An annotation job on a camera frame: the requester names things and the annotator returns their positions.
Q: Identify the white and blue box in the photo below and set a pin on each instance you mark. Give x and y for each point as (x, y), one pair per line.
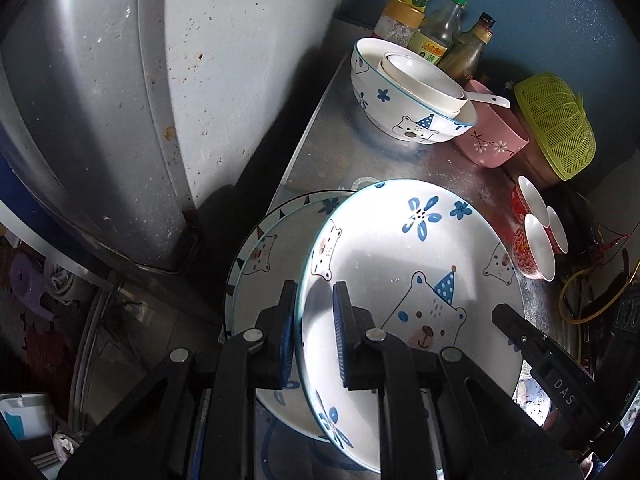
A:
(22, 417)

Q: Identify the leaf pattern plate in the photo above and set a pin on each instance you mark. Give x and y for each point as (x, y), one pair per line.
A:
(232, 285)

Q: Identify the pink floral bowl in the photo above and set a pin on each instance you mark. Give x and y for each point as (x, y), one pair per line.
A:
(490, 135)

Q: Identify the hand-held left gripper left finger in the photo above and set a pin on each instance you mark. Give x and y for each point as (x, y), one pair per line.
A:
(287, 355)

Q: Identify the yellow label clear bottle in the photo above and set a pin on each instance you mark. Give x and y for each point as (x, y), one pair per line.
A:
(440, 30)

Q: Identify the purple plastic item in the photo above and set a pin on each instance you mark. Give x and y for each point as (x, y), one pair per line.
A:
(30, 285)

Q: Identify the yellow lid jar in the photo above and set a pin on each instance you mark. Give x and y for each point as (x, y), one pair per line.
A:
(397, 25)

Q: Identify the silver refrigerator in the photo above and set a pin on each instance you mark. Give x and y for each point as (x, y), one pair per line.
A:
(150, 85)

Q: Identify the bear print plate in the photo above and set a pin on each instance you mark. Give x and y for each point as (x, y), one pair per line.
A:
(270, 245)
(400, 260)

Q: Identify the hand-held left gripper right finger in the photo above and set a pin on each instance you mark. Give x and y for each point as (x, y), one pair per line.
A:
(342, 345)

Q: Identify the green plastic food cover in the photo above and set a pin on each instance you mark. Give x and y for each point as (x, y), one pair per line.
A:
(555, 125)

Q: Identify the red patterned bowl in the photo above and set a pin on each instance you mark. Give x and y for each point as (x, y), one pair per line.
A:
(531, 197)
(557, 230)
(537, 245)

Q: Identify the large bear print bowl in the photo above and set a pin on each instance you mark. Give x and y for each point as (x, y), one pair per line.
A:
(390, 110)

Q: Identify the copper pot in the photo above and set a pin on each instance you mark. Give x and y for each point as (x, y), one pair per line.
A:
(530, 165)

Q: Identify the small white bowl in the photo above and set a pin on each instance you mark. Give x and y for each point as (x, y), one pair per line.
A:
(452, 109)
(420, 72)

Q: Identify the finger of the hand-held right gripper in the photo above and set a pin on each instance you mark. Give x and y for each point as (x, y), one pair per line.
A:
(555, 380)

